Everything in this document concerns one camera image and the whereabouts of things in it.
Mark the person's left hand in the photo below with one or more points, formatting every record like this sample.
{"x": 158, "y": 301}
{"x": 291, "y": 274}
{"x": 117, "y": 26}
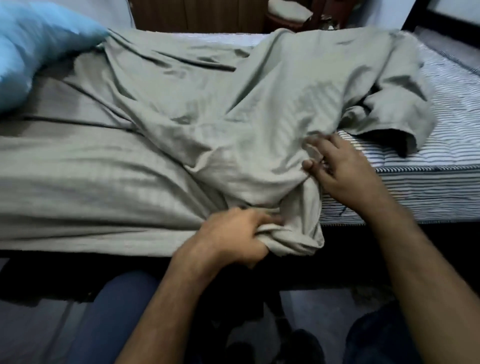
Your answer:
{"x": 228, "y": 240}

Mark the person's right hand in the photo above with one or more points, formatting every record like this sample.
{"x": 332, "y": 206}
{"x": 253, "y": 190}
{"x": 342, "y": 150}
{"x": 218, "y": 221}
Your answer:
{"x": 348, "y": 176}

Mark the plain taupe bed sheet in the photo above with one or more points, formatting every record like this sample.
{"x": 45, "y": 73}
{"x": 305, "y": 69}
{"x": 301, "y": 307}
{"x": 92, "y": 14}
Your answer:
{"x": 187, "y": 112}

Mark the beige striped bed sheet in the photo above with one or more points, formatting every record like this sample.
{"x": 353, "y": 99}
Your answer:
{"x": 290, "y": 9}

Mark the brown wooden wardrobe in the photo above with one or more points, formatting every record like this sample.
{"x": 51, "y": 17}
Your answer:
{"x": 195, "y": 15}

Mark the light blue pillow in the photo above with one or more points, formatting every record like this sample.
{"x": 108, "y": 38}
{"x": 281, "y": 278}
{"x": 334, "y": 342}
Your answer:
{"x": 33, "y": 45}

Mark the person's left forearm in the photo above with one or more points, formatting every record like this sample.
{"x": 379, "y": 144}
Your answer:
{"x": 165, "y": 318}

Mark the person's right forearm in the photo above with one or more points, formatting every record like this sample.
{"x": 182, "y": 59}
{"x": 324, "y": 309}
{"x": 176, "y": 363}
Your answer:
{"x": 427, "y": 277}

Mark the person's dark trousers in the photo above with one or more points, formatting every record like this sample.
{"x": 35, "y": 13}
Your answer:
{"x": 112, "y": 311}

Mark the white striped mattress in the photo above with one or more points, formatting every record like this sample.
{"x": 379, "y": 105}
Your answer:
{"x": 431, "y": 180}

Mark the maroon plastic chair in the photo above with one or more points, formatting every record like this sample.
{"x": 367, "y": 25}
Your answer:
{"x": 326, "y": 11}

